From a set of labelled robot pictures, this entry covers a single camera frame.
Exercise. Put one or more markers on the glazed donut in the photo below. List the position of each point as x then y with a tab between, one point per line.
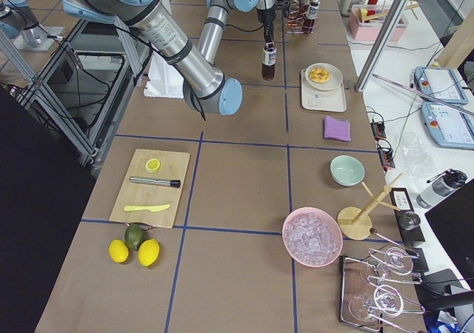
319	75

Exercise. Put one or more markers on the metal jigger cup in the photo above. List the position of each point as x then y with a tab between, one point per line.
409	221

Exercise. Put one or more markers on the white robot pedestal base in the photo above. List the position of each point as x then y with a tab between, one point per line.
164	81

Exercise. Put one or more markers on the grey water bottle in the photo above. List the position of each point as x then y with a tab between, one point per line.
440	187

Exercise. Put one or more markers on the beige round plate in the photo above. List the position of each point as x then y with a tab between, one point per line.
335	81

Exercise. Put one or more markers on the yellow plastic knife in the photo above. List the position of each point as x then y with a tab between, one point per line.
156	208

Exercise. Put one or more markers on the pink storage box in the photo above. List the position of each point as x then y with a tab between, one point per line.
369	30

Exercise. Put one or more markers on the green avocado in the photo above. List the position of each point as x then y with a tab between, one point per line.
134	236

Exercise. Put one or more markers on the beige serving tray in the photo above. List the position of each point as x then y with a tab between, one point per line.
328	97

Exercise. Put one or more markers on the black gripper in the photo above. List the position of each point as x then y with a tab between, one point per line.
265	18

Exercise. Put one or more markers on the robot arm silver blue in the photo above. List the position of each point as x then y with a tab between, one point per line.
206	88
19	24

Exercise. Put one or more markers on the pink bowl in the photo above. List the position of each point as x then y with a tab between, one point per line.
292	251

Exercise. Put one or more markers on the lower teach pendant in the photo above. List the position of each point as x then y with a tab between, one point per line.
447	127

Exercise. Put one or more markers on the upper teach pendant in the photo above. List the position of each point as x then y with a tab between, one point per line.
441	83

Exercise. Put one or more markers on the metal muddler black tip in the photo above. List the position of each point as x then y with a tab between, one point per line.
174	183

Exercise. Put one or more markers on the black glass holder tray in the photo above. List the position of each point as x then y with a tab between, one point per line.
370	294

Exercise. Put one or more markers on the teach pendant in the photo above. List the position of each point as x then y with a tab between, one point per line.
441	83
447	127

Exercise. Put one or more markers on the clear ice cubes pile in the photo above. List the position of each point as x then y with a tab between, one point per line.
314	237

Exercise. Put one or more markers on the left yellow lemon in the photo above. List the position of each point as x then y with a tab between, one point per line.
118	251

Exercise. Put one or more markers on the aluminium frame post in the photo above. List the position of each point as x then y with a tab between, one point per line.
381	41

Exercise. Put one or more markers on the purple folded cloth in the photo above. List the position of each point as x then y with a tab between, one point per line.
337	129

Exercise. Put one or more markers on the wooden cutting board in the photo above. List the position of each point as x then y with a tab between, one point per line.
173	166

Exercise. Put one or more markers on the wooden cup tree stand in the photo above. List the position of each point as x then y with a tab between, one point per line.
355	223

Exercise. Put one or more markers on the lemon slice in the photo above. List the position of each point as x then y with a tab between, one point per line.
152	165

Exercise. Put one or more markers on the mint green bowl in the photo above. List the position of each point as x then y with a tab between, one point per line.
347	170

